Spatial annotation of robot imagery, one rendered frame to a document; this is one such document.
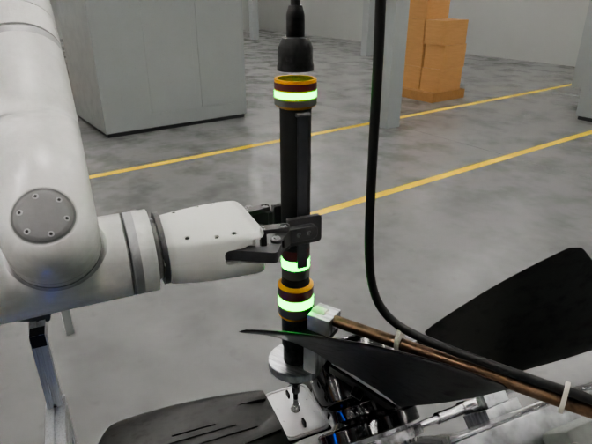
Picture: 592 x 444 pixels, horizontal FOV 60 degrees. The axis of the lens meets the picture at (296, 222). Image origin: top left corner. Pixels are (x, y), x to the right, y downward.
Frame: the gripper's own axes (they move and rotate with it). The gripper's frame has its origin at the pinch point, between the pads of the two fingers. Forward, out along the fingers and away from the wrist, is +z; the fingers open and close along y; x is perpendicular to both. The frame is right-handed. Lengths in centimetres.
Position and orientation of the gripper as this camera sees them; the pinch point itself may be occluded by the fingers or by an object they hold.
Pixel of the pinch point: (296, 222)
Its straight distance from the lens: 58.1
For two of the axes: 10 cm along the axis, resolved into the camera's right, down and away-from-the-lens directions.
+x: -0.1, -9.1, -4.2
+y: 4.0, 3.8, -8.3
